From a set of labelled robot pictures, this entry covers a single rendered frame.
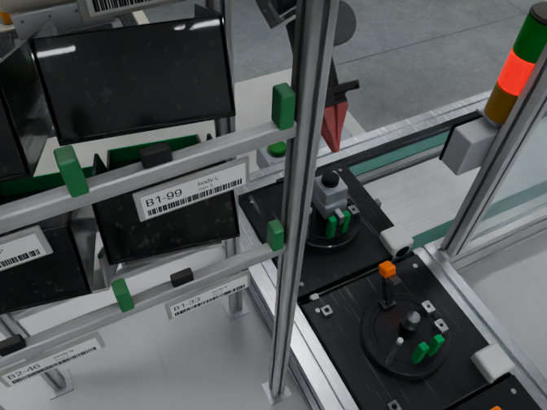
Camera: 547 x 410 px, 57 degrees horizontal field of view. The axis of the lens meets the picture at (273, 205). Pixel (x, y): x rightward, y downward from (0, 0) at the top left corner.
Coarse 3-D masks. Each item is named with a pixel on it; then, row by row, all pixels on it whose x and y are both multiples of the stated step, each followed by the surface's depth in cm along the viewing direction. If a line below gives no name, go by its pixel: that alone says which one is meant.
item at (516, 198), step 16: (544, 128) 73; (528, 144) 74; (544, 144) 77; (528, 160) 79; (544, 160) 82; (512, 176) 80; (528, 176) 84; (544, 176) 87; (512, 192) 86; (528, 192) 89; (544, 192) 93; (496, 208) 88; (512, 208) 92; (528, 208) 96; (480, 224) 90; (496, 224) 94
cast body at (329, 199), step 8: (320, 176) 86; (328, 176) 85; (336, 176) 85; (320, 184) 85; (328, 184) 84; (336, 184) 84; (344, 184) 85; (320, 192) 85; (328, 192) 84; (336, 192) 84; (344, 192) 85; (312, 200) 90; (320, 200) 87; (328, 200) 85; (336, 200) 86; (344, 200) 87; (320, 208) 88; (328, 208) 86; (336, 208) 87; (344, 208) 88; (328, 216) 88; (336, 216) 87; (344, 216) 86
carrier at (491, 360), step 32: (416, 256) 90; (352, 288) 86; (416, 288) 86; (320, 320) 82; (352, 320) 82; (384, 320) 80; (416, 320) 74; (448, 320) 83; (352, 352) 79; (384, 352) 77; (416, 352) 74; (448, 352) 77; (480, 352) 77; (352, 384) 75; (384, 384) 76; (416, 384) 76; (448, 384) 76; (480, 384) 76
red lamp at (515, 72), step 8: (512, 48) 64; (512, 56) 64; (512, 64) 64; (520, 64) 63; (528, 64) 62; (504, 72) 66; (512, 72) 64; (520, 72) 63; (528, 72) 63; (504, 80) 66; (512, 80) 65; (520, 80) 64; (504, 88) 66; (512, 88) 65; (520, 88) 65
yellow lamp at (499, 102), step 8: (496, 88) 68; (496, 96) 68; (504, 96) 67; (512, 96) 66; (488, 104) 70; (496, 104) 68; (504, 104) 67; (512, 104) 67; (488, 112) 70; (496, 112) 69; (504, 112) 68; (496, 120) 70; (504, 120) 69
